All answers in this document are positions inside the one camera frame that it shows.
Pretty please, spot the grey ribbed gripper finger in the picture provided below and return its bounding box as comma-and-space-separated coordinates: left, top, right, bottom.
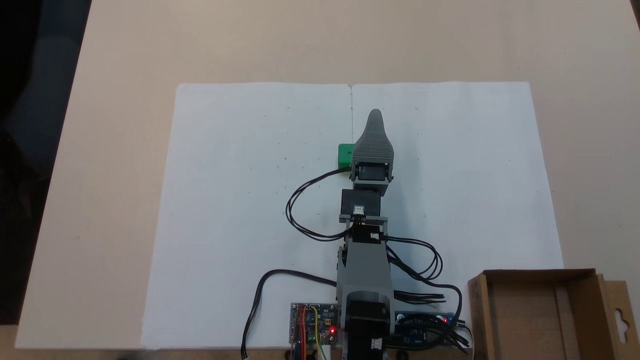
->
352, 109, 394, 164

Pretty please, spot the green die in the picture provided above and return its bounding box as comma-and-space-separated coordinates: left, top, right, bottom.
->
337, 144, 356, 171

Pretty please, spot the white paper sheet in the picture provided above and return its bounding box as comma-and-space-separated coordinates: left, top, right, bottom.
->
141, 82, 354, 350
350, 81, 565, 348

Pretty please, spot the blue circuit board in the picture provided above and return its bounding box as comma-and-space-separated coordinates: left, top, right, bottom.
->
395, 311, 458, 347

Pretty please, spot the brown cardboard box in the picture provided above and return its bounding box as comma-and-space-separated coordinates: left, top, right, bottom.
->
467, 269, 640, 360

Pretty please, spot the black gripper motor cable loop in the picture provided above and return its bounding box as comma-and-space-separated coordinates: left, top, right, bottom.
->
285, 167, 357, 243

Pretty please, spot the black shoulder cable bundle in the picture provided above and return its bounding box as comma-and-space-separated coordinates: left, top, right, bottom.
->
390, 280, 474, 352

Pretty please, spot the yellow wire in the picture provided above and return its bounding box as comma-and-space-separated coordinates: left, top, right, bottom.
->
310, 306, 322, 346

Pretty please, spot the circuit board with coloured wires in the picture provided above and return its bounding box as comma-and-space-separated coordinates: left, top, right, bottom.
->
289, 302, 341, 347

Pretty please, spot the black cable with white plug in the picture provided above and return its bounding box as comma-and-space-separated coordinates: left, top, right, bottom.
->
241, 269, 341, 360

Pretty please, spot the orange wire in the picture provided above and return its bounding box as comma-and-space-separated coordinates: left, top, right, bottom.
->
294, 306, 308, 360

